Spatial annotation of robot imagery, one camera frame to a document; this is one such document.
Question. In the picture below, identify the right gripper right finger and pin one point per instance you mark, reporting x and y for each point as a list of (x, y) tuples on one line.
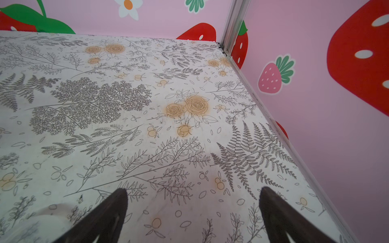
[(282, 222)]

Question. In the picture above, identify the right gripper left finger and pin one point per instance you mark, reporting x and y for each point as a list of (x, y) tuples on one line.
[(103, 224)]

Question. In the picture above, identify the clear candy jar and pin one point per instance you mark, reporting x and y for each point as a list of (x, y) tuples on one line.
[(46, 226)]

